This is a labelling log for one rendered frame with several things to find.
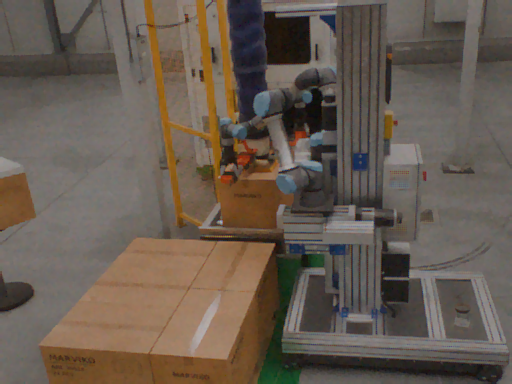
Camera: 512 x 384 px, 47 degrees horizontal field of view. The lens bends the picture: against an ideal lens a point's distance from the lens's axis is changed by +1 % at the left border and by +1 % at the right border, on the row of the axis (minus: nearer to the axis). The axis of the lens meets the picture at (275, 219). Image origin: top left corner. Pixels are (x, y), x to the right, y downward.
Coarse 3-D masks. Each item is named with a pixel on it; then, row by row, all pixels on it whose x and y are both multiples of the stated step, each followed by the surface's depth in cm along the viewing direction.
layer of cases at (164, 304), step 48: (144, 240) 397; (192, 240) 393; (96, 288) 344; (144, 288) 340; (192, 288) 338; (240, 288) 334; (48, 336) 303; (96, 336) 300; (144, 336) 298; (192, 336) 295; (240, 336) 301
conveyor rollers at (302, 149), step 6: (288, 138) 588; (294, 138) 587; (300, 138) 585; (306, 138) 584; (300, 144) 569; (306, 144) 568; (294, 150) 553; (300, 150) 552; (306, 150) 551; (300, 156) 536; (306, 156) 535; (300, 162) 520
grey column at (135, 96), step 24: (120, 0) 409; (120, 24) 418; (120, 48) 425; (120, 72) 433; (144, 96) 443; (144, 120) 446; (144, 144) 455; (144, 168) 464; (144, 192) 474; (144, 216) 484
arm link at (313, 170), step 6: (306, 162) 309; (312, 162) 309; (318, 162) 309; (306, 168) 303; (312, 168) 302; (318, 168) 304; (312, 174) 303; (318, 174) 305; (312, 180) 304; (318, 180) 306; (312, 186) 307; (318, 186) 308
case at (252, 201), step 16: (240, 176) 385; (256, 176) 383; (272, 176) 381; (224, 192) 388; (240, 192) 385; (256, 192) 382; (272, 192) 380; (224, 208) 394; (240, 208) 391; (256, 208) 388; (272, 208) 385; (224, 224) 399; (240, 224) 396; (256, 224) 393; (272, 224) 390
